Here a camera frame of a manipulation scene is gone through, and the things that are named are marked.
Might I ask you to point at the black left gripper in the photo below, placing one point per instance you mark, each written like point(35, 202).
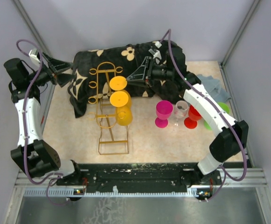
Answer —
point(55, 66)

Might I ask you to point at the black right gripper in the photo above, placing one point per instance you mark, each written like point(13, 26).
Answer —
point(144, 72)

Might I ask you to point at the orange plastic wine glass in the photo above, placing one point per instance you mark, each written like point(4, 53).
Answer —
point(118, 83)

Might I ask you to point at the pink plastic wine glass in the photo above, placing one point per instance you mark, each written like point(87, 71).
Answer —
point(164, 110)

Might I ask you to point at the clear wine glass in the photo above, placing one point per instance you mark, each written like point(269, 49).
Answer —
point(180, 111)

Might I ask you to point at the red plastic wine glass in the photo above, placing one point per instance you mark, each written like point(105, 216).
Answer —
point(193, 117)

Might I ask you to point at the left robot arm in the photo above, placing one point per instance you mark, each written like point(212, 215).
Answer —
point(33, 155)

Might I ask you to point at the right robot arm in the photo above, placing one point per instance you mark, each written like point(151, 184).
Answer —
point(230, 134)

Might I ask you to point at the black patterned plush blanket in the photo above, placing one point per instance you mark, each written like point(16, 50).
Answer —
point(128, 57)

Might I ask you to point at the light blue denim cloth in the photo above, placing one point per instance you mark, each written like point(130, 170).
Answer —
point(214, 88)

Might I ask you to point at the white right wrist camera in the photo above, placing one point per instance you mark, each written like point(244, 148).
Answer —
point(154, 51)

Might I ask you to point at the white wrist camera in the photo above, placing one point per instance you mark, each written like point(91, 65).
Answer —
point(154, 51)
point(34, 56)

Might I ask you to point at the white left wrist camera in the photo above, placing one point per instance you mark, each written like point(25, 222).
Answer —
point(34, 56)

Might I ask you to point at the gold wire glass rack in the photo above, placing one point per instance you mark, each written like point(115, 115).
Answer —
point(102, 100)

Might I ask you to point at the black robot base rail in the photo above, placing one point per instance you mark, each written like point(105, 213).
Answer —
point(140, 177)

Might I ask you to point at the grey cable duct strip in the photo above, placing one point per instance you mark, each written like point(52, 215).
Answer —
point(75, 192)

